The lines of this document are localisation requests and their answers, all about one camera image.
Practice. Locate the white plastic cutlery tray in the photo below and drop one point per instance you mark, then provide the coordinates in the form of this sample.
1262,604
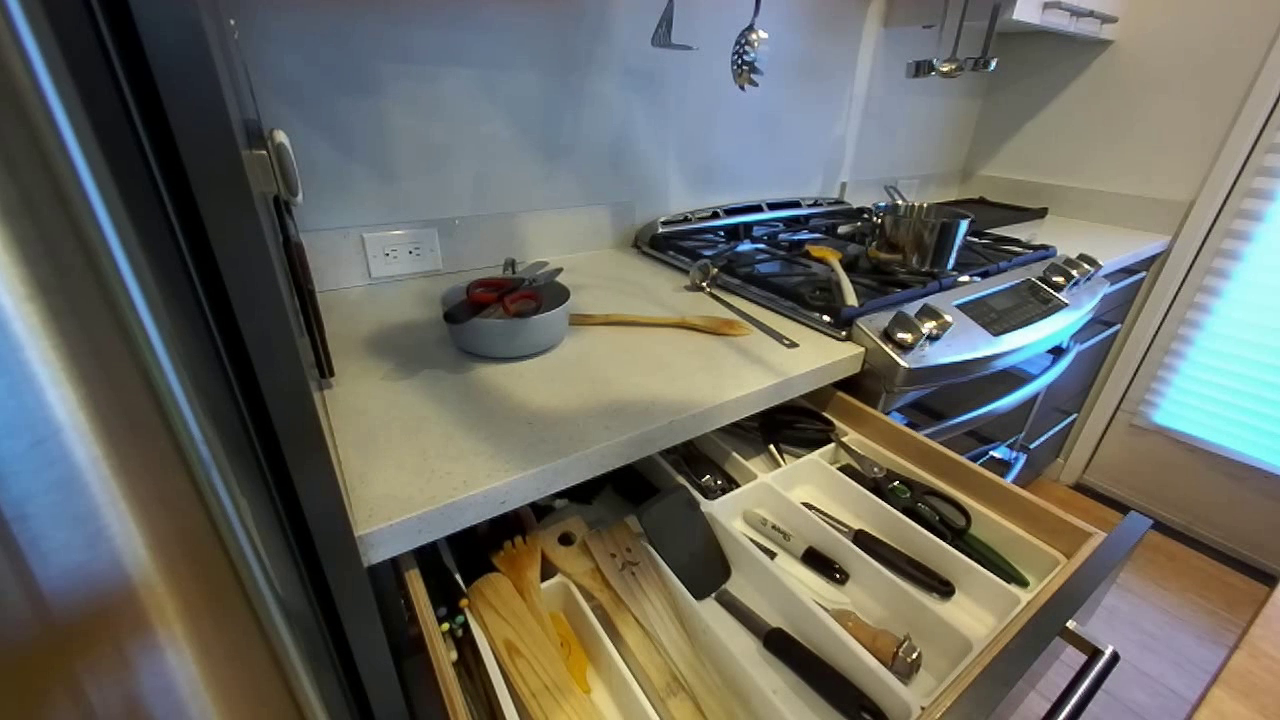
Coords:
992,604

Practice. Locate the wooden drawer with grey front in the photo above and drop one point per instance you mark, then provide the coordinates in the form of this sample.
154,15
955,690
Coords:
1025,512

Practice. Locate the black plastic spatula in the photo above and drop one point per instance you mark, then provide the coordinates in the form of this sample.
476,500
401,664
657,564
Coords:
680,533

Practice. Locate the hanging metal ladle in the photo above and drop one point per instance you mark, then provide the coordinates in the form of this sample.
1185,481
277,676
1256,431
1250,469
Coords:
986,63
945,67

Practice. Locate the metal utensil holder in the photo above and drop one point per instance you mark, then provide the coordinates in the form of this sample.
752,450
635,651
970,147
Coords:
932,243

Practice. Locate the white wall outlet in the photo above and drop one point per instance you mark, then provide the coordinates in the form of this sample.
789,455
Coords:
401,250

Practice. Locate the white window blind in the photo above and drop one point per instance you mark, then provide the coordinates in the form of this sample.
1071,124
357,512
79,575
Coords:
1225,347

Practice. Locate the wooden spatula with hole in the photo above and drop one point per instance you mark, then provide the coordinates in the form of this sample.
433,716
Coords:
586,579

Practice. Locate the small black white peeler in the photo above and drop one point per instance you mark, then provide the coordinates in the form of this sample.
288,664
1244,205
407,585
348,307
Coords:
815,560

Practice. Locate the grey cooking pot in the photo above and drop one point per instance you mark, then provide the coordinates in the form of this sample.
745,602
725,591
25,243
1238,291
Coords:
507,337

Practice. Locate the white door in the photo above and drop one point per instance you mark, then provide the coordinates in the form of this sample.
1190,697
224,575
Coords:
1175,492

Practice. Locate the stainless steel gas stove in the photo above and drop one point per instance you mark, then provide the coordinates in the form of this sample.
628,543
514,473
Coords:
986,313

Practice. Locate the white wall cabinet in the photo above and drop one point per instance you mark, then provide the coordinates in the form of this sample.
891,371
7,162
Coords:
1067,16

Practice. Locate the long wooden spoon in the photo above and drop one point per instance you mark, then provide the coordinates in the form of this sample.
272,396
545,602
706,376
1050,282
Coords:
520,642

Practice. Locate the wooden spatula with slots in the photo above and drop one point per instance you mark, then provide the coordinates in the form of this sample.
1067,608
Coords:
641,585

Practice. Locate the silver stove knob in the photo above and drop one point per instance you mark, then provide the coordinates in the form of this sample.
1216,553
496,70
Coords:
1087,266
901,335
1059,277
932,321

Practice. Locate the black stove griddle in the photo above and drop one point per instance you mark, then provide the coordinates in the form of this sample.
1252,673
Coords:
992,210

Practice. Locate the yellow utensil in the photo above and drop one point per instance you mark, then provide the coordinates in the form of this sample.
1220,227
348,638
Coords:
568,652

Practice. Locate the long metal utensil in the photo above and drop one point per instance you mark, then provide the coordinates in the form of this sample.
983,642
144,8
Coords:
745,316

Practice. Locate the light wooden spoon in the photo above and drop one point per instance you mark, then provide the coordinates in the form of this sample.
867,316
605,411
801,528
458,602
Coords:
706,324

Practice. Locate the red measuring cups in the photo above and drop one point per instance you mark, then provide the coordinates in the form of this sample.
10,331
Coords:
500,292

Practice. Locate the dark tall cabinet panel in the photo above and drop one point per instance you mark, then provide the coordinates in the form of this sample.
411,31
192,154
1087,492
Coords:
144,401

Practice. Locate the hanging metal spatula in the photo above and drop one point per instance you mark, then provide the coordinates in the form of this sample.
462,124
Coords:
668,35

